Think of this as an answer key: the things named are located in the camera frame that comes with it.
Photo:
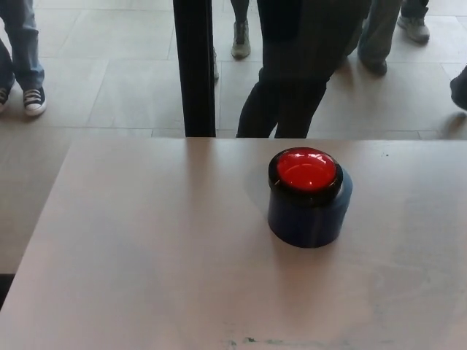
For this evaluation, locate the red push button black base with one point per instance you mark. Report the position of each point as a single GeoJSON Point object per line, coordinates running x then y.
{"type": "Point", "coordinates": [305, 173]}

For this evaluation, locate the person in black trousers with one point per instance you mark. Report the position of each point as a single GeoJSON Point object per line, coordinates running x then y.
{"type": "Point", "coordinates": [288, 73]}

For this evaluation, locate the person with grey suede shoes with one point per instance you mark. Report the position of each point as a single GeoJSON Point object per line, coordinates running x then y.
{"type": "Point", "coordinates": [241, 40]}

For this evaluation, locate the person in baggy grey jeans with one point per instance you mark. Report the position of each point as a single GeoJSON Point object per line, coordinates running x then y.
{"type": "Point", "coordinates": [377, 40]}

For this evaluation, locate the person with white sneakers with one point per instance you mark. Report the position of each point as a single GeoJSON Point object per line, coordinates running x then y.
{"type": "Point", "coordinates": [414, 27]}

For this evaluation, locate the person in dark blue trousers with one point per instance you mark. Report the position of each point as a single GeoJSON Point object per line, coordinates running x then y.
{"type": "Point", "coordinates": [459, 87]}

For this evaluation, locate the person blue jeans black sneakers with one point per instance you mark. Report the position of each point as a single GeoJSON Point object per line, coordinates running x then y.
{"type": "Point", "coordinates": [25, 47]}

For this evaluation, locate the black vertical post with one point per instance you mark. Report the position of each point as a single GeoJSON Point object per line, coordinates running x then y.
{"type": "Point", "coordinates": [195, 73]}

